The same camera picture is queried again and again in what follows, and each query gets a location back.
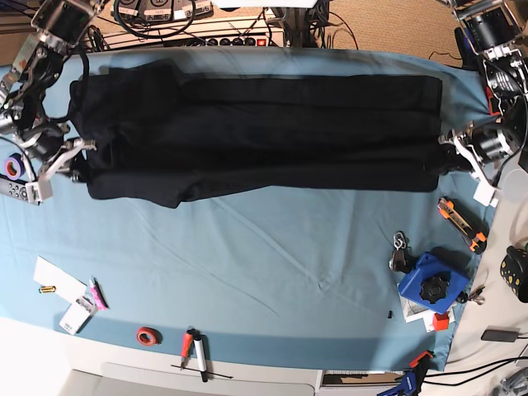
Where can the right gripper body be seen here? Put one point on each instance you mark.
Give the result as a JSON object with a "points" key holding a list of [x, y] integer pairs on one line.
{"points": [[45, 152]]}

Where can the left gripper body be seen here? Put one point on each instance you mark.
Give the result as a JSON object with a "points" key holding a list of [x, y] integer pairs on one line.
{"points": [[486, 147]]}

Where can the black t-shirt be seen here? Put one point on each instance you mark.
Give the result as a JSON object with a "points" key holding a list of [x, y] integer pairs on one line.
{"points": [[168, 137]]}

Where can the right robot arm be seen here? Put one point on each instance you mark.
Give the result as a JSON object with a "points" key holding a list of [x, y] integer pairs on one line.
{"points": [[59, 28]]}

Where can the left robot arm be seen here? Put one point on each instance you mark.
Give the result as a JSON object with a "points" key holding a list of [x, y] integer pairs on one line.
{"points": [[493, 35]]}

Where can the orange black tool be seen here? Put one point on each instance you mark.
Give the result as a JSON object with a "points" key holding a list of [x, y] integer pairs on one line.
{"points": [[493, 103]]}

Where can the purple tape roll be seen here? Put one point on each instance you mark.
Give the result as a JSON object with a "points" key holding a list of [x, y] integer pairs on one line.
{"points": [[14, 167]]}

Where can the translucent plastic cup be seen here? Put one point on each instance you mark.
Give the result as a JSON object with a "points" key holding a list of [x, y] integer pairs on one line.
{"points": [[513, 185]]}

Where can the black remote control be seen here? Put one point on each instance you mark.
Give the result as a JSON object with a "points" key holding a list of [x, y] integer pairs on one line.
{"points": [[19, 190]]}

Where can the orange black utility knife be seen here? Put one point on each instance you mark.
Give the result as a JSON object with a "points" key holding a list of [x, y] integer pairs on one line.
{"points": [[474, 236]]}

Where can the black yellow dotted mug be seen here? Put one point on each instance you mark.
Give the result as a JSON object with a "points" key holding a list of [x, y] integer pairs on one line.
{"points": [[514, 271]]}

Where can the white paper card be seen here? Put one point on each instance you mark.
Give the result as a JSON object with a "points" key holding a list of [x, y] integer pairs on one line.
{"points": [[66, 286]]}

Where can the metal carabiner keys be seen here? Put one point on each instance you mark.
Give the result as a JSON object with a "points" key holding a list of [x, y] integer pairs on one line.
{"points": [[398, 261]]}

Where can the brass battery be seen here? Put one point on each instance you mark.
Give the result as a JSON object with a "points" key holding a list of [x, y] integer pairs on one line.
{"points": [[47, 289]]}

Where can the blue box with black knob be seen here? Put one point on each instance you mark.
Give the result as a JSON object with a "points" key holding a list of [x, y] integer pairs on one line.
{"points": [[433, 284]]}

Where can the pink glue tube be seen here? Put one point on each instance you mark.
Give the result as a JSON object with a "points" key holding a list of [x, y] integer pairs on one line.
{"points": [[97, 295]]}

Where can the white small box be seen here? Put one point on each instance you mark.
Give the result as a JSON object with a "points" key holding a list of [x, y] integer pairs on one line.
{"points": [[77, 315]]}

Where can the light blue table cloth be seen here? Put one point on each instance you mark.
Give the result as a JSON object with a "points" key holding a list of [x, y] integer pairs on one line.
{"points": [[276, 276]]}

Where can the red small cube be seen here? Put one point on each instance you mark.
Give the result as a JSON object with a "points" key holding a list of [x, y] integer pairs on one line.
{"points": [[440, 322]]}

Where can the red tape roll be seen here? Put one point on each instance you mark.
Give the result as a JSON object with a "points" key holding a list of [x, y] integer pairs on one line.
{"points": [[148, 337]]}

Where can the power strip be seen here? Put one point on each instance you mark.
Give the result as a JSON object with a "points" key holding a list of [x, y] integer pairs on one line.
{"points": [[197, 41]]}

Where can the blue orange clamp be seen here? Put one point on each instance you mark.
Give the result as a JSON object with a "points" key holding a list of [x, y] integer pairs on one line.
{"points": [[412, 380]]}

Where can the black white marker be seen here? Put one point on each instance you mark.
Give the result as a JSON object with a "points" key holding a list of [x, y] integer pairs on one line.
{"points": [[200, 356]]}

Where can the black zip tie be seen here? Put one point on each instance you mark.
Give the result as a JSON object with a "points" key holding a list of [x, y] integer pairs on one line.
{"points": [[209, 373]]}

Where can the red handled screwdriver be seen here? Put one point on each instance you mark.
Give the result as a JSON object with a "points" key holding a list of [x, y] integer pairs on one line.
{"points": [[187, 342]]}

